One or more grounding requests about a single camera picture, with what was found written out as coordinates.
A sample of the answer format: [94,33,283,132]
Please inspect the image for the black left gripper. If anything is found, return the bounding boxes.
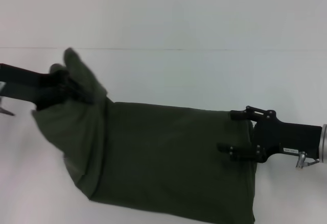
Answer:
[0,62,95,112]

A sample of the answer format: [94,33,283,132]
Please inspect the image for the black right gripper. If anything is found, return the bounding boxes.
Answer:
[216,105,323,164]

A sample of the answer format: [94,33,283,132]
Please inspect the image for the dark green t-shirt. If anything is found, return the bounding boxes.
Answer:
[31,47,259,224]

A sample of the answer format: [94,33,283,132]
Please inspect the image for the right arm cable with connector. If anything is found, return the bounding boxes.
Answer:
[295,151,320,171]

